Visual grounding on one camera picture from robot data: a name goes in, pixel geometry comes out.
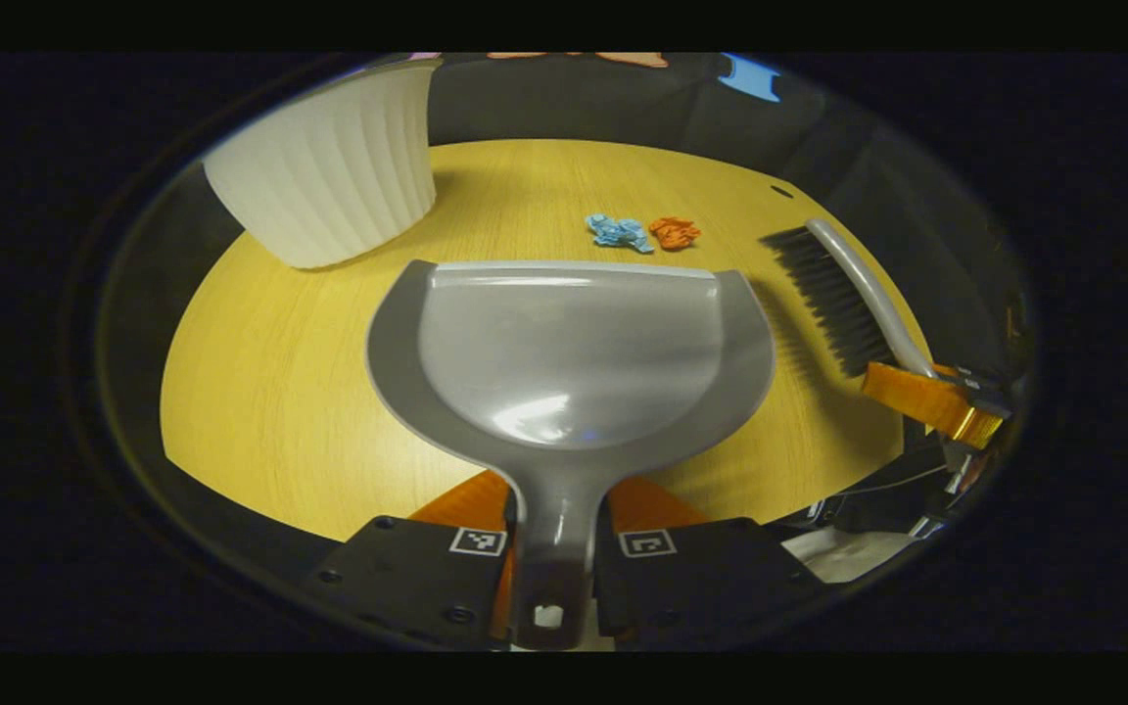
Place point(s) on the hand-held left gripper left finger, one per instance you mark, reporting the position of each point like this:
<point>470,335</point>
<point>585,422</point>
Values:
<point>407,578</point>

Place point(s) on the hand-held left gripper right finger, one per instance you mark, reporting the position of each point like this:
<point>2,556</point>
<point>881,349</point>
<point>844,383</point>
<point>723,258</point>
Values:
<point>701,578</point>

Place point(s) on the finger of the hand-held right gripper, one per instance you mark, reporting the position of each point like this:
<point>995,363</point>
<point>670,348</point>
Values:
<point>916,397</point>

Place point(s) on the small grey broom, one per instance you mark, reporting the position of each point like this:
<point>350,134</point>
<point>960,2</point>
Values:
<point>843,304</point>

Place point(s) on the grey plastic dustpan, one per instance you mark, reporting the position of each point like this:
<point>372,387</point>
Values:
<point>574,362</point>

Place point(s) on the orange paper scrap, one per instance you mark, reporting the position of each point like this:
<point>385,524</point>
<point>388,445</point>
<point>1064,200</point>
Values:
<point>674,233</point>

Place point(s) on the blue paper scrap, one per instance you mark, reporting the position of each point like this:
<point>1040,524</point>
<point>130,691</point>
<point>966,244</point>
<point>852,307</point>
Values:
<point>618,233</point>

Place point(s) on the white ribbed garbage bin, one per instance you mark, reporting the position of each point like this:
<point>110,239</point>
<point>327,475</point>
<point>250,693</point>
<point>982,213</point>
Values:
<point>339,166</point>

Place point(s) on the yellow wooden desktop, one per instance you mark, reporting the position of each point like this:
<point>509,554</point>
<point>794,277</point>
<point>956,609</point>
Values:
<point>280,372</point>

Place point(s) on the black desk grommet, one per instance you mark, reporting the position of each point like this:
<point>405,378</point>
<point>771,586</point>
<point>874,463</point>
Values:
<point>781,191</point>

